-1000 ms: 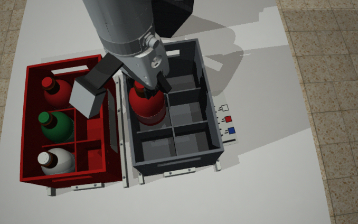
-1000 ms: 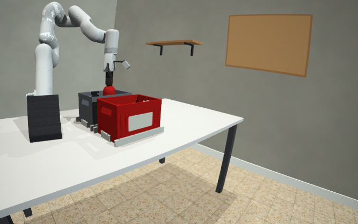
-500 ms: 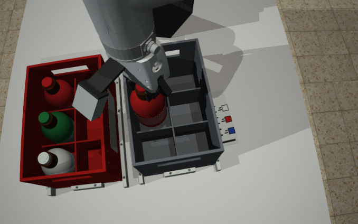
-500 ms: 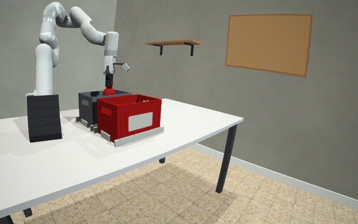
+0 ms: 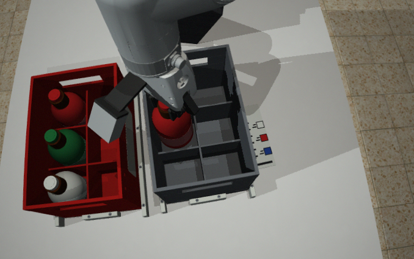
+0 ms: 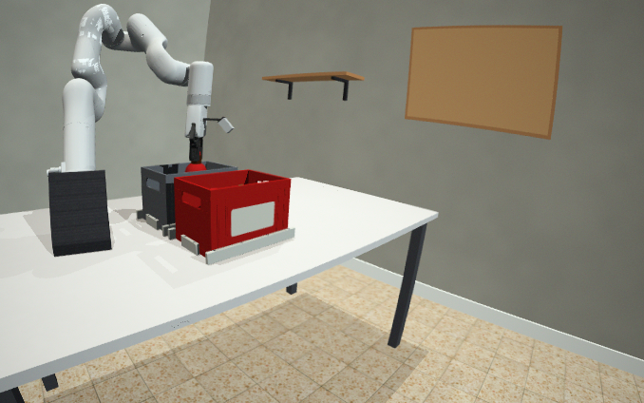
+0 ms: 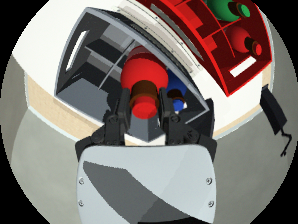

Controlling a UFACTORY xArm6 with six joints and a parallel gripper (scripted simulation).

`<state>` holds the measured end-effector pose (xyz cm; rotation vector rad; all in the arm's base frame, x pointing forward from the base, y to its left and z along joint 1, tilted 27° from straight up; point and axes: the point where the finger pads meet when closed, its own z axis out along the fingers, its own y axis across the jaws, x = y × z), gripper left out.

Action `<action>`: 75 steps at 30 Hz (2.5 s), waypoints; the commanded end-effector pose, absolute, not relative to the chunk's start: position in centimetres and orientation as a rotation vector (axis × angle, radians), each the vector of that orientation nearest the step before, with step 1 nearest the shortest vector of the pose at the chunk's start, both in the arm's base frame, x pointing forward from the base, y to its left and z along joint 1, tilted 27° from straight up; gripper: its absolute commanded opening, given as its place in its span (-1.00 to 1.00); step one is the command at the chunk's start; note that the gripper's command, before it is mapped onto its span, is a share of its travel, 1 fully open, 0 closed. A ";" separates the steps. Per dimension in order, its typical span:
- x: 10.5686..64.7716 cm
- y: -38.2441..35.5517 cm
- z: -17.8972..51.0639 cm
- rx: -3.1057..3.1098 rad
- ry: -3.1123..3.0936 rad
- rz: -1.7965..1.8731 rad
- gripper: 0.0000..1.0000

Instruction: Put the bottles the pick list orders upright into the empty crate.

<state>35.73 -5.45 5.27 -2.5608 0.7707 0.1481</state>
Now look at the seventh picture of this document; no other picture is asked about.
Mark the red bottle crate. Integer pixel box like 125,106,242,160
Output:
136,0,272,97

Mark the blue bottle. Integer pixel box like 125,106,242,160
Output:
166,68,187,111

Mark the green bottle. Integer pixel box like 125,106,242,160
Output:
203,0,250,22

